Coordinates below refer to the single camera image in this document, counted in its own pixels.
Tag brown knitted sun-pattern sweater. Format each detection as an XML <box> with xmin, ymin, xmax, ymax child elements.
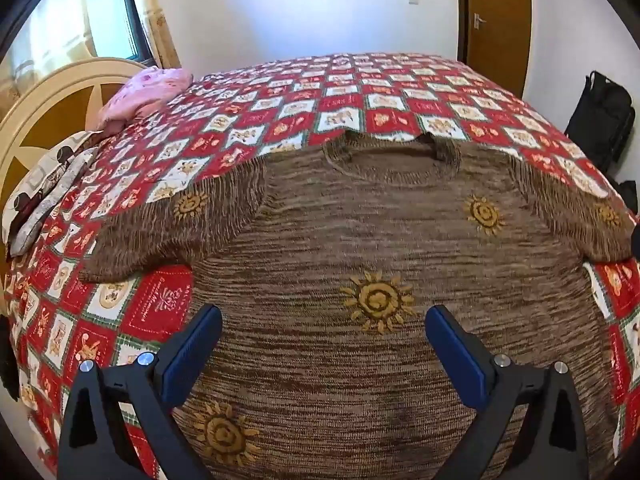
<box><xmin>79</xmin><ymin>130</ymin><xmax>638</xmax><ymax>480</ymax></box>

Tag cream wooden headboard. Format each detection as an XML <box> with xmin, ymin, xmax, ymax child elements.
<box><xmin>0</xmin><ymin>57</ymin><xmax>153</xmax><ymax>221</ymax></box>

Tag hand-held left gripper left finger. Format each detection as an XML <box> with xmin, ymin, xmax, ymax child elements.
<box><xmin>56</xmin><ymin>304</ymin><xmax>223</xmax><ymax>480</ymax></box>

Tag window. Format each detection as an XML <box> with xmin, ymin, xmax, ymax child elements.
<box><xmin>82</xmin><ymin>0</ymin><xmax>151</xmax><ymax>61</ymax></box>

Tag white grey patterned pillow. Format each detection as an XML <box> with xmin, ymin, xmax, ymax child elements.
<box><xmin>2</xmin><ymin>131</ymin><xmax>101</xmax><ymax>256</ymax></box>

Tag pink pillow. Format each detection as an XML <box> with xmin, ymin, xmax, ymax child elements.
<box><xmin>95</xmin><ymin>66</ymin><xmax>194</xmax><ymax>136</ymax></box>

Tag red checked printed bedspread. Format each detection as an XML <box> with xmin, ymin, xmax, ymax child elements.
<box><xmin>0</xmin><ymin>51</ymin><xmax>640</xmax><ymax>471</ymax></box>

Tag black bag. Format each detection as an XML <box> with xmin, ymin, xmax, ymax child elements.
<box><xmin>565</xmin><ymin>71</ymin><xmax>637</xmax><ymax>173</ymax></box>

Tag beige window curtain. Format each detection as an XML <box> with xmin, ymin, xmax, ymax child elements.
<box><xmin>135</xmin><ymin>0</ymin><xmax>182</xmax><ymax>69</ymax></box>

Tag brown wooden door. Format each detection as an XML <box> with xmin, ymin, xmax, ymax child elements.
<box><xmin>465</xmin><ymin>0</ymin><xmax>532</xmax><ymax>98</ymax></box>

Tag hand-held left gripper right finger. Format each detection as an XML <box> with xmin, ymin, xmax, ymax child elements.
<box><xmin>425</xmin><ymin>304</ymin><xmax>591</xmax><ymax>480</ymax></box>

